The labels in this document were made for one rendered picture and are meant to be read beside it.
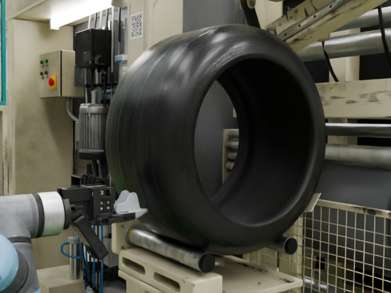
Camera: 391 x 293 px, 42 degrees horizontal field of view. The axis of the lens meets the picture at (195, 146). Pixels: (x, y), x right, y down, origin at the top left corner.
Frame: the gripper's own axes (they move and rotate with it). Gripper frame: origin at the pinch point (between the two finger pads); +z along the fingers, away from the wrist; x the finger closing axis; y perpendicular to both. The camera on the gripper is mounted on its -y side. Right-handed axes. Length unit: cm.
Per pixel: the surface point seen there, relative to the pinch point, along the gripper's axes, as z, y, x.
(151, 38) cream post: 18, 45, 27
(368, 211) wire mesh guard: 58, -2, -20
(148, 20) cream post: 17, 50, 27
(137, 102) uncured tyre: -2.0, 25.7, -1.0
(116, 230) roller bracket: 6.0, -9.2, 24.2
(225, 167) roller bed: 57, 5, 39
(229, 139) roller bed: 59, 15, 39
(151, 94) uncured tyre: -1.2, 27.2, -5.8
